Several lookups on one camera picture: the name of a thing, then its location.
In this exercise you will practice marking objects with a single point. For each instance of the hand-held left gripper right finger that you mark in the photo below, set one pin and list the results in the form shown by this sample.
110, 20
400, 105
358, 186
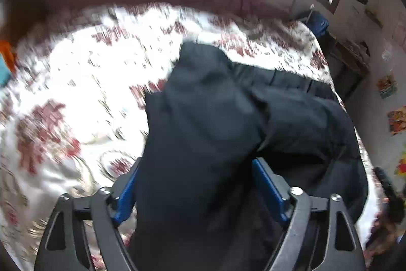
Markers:
269, 191

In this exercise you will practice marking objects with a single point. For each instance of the orange cloth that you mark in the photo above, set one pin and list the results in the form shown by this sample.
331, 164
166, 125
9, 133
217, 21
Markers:
8, 55

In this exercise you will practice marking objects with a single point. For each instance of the floral bedspread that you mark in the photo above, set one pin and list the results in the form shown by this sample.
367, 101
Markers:
79, 67

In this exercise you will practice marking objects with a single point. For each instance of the dark navy puffer jacket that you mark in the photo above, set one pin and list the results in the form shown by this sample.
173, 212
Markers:
206, 131

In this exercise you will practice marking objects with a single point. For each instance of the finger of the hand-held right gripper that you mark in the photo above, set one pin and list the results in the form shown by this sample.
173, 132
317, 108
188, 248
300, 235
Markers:
391, 198

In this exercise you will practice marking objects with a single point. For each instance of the brown wooden headboard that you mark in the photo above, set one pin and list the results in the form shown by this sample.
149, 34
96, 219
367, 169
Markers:
25, 4

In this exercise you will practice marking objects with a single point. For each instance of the teal cloth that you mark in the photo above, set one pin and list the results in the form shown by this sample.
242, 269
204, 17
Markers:
3, 74

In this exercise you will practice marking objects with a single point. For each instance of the colourful wall sticker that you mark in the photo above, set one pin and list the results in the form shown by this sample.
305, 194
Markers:
402, 163
397, 121
386, 86

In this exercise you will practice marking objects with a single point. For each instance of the blue bag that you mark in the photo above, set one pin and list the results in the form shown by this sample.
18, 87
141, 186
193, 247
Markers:
318, 24

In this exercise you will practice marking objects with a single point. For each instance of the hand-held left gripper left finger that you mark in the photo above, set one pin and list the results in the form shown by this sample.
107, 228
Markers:
125, 198

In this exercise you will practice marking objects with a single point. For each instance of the dark wooden desk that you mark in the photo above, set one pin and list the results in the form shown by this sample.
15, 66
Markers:
345, 61

